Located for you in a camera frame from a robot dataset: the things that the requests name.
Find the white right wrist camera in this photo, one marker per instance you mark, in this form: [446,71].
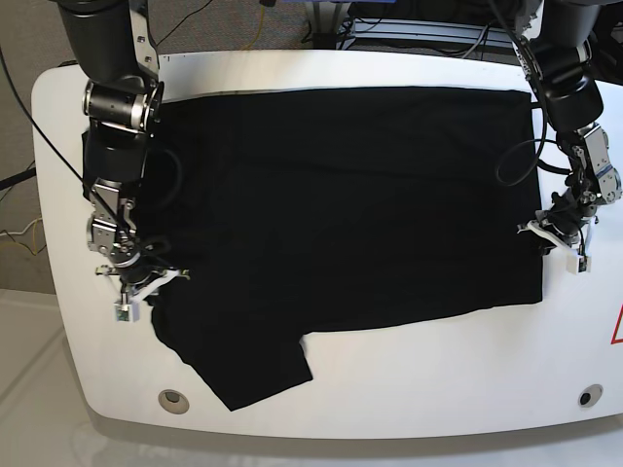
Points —
[127,312]

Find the aluminium frame rail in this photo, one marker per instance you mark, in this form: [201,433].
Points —
[445,38]

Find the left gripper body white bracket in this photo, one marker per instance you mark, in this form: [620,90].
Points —
[566,223]

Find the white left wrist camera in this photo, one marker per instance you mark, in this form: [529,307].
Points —
[577,264]

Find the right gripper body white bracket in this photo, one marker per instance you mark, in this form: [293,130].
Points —
[134,291]

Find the black T-shirt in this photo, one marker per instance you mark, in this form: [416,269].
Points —
[333,210]

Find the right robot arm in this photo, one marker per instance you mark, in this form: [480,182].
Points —
[113,45]

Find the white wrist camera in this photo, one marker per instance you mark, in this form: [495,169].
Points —
[127,312]
[577,264]

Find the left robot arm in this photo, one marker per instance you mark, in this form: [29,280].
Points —
[551,42]

